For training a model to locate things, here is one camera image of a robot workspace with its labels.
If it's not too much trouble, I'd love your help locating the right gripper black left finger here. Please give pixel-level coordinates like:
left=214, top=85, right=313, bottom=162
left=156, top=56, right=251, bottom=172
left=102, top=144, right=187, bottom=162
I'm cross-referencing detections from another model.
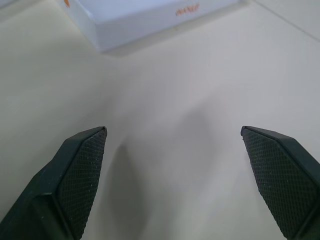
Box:
left=0, top=126, right=108, bottom=240

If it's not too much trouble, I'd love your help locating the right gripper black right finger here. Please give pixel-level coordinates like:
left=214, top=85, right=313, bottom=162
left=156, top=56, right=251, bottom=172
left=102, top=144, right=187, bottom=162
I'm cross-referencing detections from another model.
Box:
left=240, top=125, right=320, bottom=240

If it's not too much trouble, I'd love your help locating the orange phone box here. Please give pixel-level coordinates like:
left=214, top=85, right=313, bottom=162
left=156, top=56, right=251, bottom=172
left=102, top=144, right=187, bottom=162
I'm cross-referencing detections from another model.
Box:
left=58, top=0, right=247, bottom=54

